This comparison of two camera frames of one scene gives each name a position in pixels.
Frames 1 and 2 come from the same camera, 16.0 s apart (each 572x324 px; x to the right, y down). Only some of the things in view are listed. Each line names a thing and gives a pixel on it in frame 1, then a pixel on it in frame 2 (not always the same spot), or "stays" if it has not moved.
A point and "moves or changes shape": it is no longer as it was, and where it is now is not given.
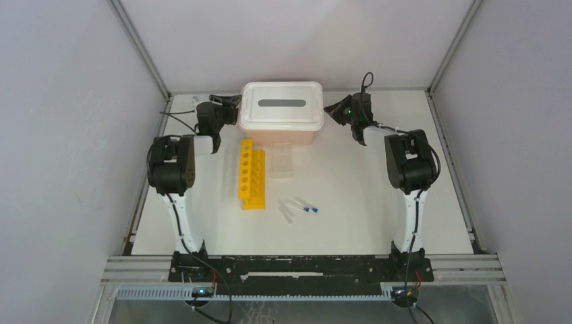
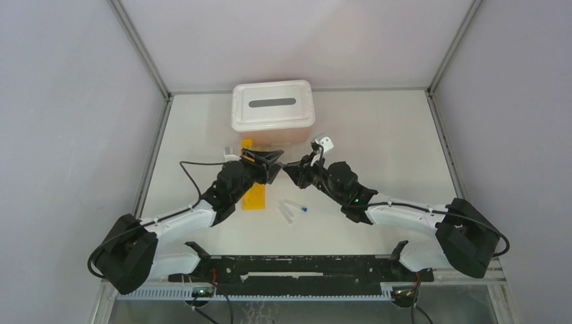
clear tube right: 287,210 stays
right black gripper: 334,111 → 301,171
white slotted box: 286,105 moves or changes shape
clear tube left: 287,216 stays
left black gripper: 229,109 → 264,175
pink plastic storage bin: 280,138 stays
